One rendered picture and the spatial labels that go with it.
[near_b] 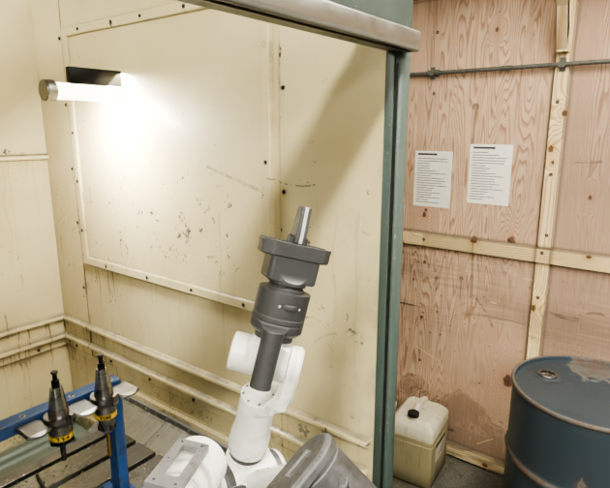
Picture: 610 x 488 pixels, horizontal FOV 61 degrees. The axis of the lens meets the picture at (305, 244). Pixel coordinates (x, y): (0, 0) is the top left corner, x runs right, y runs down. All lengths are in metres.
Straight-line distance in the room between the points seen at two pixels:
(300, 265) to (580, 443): 1.47
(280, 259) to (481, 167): 2.04
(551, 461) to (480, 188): 1.31
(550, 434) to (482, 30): 1.82
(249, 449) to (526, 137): 2.10
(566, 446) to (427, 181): 1.46
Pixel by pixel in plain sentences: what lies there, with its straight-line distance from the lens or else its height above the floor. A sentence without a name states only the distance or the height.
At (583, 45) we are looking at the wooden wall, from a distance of 2.68.
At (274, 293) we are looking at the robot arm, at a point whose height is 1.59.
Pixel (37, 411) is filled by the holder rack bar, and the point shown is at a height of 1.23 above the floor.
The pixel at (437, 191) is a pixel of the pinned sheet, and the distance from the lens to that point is 2.86.
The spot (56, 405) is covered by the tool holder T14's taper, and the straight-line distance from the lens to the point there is 1.30.
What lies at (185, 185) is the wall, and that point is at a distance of 1.56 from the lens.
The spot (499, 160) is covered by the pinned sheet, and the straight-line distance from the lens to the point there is 2.73.
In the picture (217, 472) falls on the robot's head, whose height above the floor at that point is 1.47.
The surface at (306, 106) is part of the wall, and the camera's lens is 1.25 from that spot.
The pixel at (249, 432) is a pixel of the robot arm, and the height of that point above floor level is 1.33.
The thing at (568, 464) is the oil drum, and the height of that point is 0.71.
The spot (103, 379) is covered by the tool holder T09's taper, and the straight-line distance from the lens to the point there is 1.34.
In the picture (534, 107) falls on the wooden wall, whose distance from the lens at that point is 2.69.
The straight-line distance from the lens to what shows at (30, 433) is 1.30.
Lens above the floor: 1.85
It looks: 13 degrees down
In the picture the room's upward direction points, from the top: straight up
